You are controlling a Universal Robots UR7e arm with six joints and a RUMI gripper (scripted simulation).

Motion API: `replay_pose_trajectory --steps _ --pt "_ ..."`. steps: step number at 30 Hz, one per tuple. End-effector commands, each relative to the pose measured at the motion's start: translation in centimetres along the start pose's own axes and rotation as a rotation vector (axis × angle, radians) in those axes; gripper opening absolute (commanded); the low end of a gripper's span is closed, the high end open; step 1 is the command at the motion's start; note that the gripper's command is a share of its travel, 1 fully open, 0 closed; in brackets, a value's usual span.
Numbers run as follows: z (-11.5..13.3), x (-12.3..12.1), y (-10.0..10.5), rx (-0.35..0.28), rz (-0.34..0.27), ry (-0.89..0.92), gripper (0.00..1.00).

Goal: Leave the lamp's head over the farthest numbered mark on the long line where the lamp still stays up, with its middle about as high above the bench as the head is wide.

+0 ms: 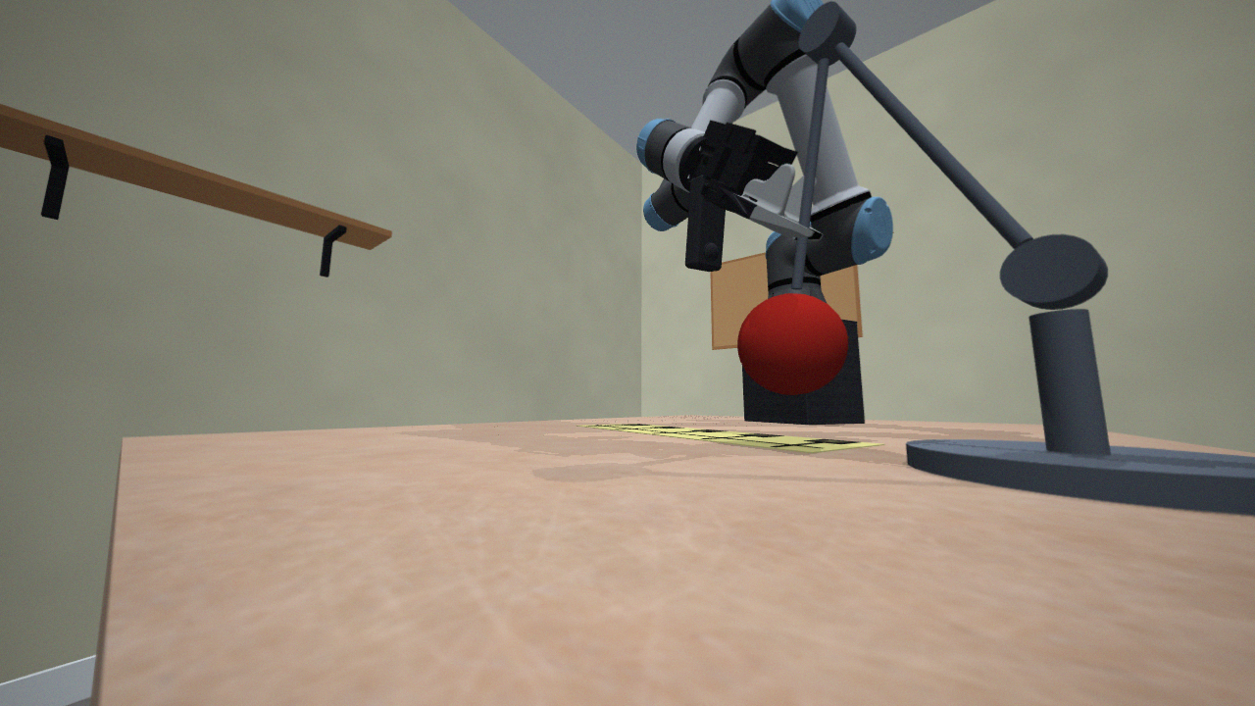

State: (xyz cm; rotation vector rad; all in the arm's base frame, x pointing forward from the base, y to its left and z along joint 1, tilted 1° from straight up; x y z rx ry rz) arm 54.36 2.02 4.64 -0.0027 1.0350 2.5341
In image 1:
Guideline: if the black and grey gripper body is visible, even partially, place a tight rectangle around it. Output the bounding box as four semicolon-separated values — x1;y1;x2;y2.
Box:
678;120;798;211

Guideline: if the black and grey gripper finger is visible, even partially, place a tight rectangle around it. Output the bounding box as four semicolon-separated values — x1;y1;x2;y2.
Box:
705;164;814;237
784;176;823;241

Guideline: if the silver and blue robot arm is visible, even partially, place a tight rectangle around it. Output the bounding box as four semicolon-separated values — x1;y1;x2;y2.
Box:
636;0;894;303

